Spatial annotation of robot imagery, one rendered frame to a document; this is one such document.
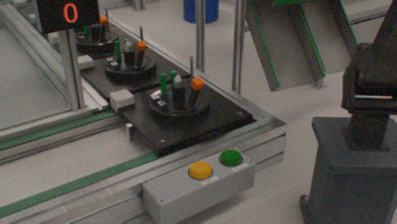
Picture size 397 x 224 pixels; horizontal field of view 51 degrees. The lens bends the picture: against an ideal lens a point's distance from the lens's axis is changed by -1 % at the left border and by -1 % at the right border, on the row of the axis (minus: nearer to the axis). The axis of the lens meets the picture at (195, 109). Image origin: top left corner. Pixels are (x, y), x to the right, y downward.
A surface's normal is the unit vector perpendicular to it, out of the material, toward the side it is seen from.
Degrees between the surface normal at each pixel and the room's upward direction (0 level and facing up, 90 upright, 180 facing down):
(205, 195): 90
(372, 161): 0
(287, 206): 0
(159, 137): 0
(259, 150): 90
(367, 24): 90
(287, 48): 45
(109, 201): 90
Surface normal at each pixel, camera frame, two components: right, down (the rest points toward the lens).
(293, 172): 0.00, -0.87
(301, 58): 0.28, -0.29
